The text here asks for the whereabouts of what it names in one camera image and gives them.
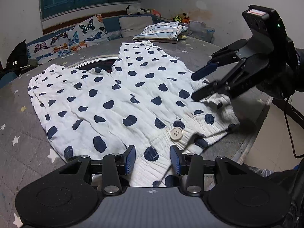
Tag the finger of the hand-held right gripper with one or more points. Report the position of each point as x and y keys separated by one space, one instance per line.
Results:
x=206 y=92
x=204 y=72

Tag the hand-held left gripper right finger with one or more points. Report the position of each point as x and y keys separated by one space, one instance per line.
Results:
x=174 y=160

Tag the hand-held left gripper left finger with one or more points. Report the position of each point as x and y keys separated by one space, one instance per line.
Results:
x=130 y=159

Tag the white navy-dotted pants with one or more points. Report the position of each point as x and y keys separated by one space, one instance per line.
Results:
x=106 y=118

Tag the clear plastic storage box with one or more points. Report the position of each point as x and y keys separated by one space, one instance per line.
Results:
x=201 y=32

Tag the small plush toys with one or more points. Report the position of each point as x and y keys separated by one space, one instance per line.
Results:
x=180 y=18

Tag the folded striped cloth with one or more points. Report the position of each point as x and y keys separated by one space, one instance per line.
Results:
x=159 y=30

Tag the colourful plush toy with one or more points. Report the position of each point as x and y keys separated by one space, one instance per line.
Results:
x=154 y=13

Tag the grey pillow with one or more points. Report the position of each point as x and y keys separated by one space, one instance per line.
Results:
x=133 y=26

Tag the white and black plush toy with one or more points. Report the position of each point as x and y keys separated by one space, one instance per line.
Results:
x=131 y=10

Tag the round induction cooktop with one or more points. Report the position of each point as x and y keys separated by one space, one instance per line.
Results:
x=87 y=66

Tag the person's leg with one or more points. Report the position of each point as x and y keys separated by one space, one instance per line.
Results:
x=285 y=178

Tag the butterfly print cushion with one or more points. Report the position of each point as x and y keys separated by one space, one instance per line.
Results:
x=71 y=38

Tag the olive green garment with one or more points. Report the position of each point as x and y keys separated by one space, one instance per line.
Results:
x=29 y=65

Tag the black bag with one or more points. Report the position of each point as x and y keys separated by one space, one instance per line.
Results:
x=17 y=57

